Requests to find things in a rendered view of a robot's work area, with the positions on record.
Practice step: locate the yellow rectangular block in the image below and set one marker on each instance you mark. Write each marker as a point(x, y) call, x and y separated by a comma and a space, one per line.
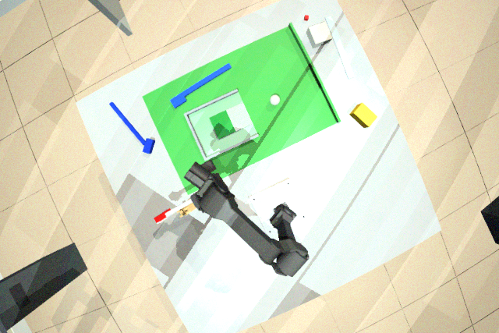
point(363, 115)

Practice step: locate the green flat mat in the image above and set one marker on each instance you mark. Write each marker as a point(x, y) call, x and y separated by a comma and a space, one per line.
point(272, 65)

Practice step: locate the white golf ball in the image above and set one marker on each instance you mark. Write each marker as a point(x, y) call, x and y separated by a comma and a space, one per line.
point(275, 99)

